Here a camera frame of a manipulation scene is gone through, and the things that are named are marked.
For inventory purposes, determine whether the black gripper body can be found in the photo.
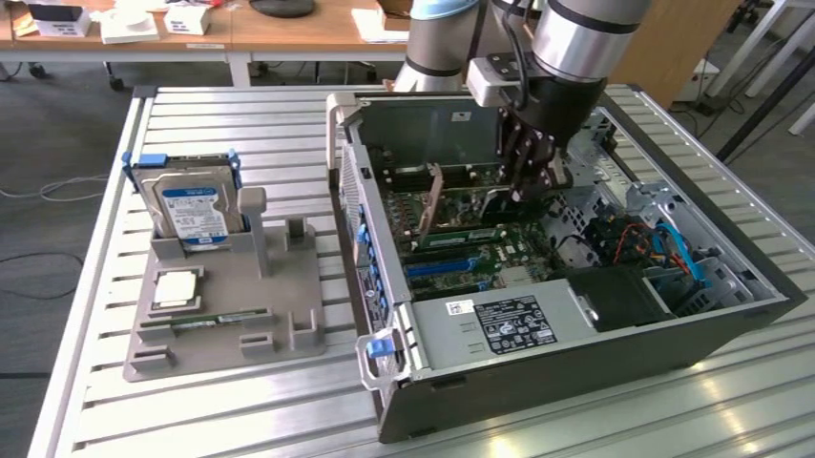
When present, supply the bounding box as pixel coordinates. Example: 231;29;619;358
503;74;610;144

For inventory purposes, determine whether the Nvidia graphics card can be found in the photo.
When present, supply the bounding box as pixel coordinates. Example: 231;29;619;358
416;160;549;243

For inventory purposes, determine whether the metal drive cage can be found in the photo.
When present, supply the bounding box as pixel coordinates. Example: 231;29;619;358
537;135;638;249

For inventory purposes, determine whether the green motherboard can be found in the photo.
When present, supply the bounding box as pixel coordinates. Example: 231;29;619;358
375;164;572;302

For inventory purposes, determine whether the green RAM stick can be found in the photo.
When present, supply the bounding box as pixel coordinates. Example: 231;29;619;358
411;227;508;252
139;309;268;330

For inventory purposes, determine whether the white floor unit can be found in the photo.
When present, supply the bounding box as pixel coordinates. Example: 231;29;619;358
672;57;722;104

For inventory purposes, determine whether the wooden cabinet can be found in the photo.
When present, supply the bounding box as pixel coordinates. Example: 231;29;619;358
607;0;744;110

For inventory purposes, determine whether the long expansion slot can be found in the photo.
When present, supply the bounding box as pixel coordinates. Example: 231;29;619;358
405;257;484;279

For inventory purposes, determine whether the white paper stack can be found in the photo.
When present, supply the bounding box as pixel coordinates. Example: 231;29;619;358
351;8;409;46

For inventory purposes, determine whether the black pole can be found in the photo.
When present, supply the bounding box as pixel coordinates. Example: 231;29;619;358
716;47;815;163

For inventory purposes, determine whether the brown cardboard box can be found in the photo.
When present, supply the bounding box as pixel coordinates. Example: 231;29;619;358
376;0;415;20

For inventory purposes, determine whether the grey power supply unit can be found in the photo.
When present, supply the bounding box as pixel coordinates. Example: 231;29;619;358
397;279;598;373

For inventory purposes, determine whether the metal disk bay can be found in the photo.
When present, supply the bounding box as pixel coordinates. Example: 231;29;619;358
639;257;759;319

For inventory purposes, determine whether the wooden desk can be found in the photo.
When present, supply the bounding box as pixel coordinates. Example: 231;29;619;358
228;0;536;88
0;0;235;90

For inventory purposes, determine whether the black round base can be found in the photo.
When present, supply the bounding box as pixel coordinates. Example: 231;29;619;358
247;0;319;19

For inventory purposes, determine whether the black open PC case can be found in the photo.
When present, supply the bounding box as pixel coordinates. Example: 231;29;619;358
323;85;810;445

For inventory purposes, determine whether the hard disk with blue carrier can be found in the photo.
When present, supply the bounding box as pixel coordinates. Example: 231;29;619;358
120;148;247;252

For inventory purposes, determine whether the grey printed parts rack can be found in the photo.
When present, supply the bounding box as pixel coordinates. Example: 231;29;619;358
120;185;329;384

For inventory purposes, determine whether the white printed carton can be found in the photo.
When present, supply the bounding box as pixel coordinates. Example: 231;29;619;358
163;5;213;36

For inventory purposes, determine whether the silver CPU chip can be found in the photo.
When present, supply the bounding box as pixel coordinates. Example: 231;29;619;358
152;272;200;309

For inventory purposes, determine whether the white device on desk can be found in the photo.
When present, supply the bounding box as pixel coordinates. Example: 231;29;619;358
88;0;160;46

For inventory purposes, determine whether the white box with black lid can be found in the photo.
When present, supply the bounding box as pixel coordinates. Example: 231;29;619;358
28;3;92;37

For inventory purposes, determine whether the black camera cable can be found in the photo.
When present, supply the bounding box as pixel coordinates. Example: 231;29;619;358
488;0;535;110

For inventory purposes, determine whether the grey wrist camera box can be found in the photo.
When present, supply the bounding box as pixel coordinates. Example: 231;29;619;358
465;52;535;108

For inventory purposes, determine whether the red wire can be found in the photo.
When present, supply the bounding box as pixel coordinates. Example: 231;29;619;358
610;222;655;266

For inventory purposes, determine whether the blue data wire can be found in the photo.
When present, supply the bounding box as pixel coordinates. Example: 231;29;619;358
659;222;710;290

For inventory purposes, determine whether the white table frame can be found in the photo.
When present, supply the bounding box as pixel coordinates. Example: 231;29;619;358
703;0;815;137

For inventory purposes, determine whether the white floor cable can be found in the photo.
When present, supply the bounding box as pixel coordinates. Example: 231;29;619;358
0;174;115;201

